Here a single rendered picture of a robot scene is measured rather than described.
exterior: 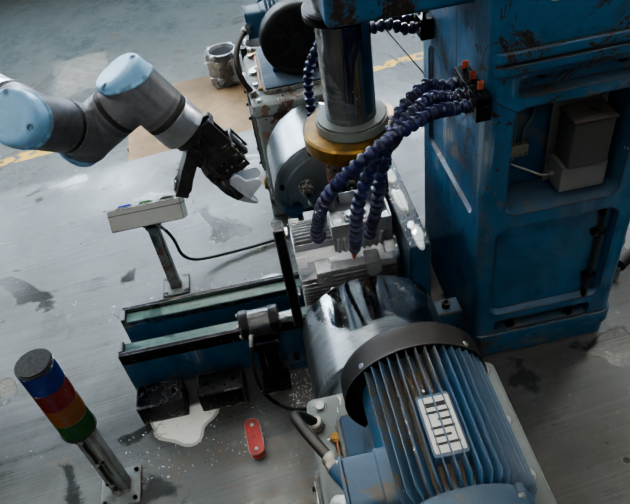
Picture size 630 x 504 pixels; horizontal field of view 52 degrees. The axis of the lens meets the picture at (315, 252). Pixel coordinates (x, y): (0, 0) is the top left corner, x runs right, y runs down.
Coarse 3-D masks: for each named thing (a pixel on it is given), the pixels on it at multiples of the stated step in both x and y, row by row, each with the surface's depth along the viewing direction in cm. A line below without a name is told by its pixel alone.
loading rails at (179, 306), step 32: (224, 288) 146; (256, 288) 146; (128, 320) 144; (160, 320) 145; (192, 320) 147; (224, 320) 148; (128, 352) 136; (160, 352) 137; (192, 352) 139; (224, 352) 140; (256, 352) 142; (288, 352) 144
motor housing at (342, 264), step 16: (304, 224) 131; (304, 240) 128; (320, 256) 128; (336, 256) 128; (384, 256) 129; (304, 272) 128; (336, 272) 127; (352, 272) 129; (384, 272) 129; (304, 288) 128; (320, 288) 129
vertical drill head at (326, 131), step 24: (312, 0) 98; (336, 48) 100; (360, 48) 101; (336, 72) 103; (360, 72) 104; (336, 96) 107; (360, 96) 106; (312, 120) 117; (336, 120) 110; (360, 120) 110; (384, 120) 111; (312, 144) 112; (336, 144) 111; (360, 144) 110; (336, 168) 115
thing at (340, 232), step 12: (348, 192) 131; (336, 204) 133; (348, 204) 133; (384, 204) 128; (336, 216) 131; (348, 216) 128; (384, 216) 124; (336, 228) 124; (348, 228) 125; (384, 228) 126; (336, 240) 126; (348, 240) 127; (372, 240) 128
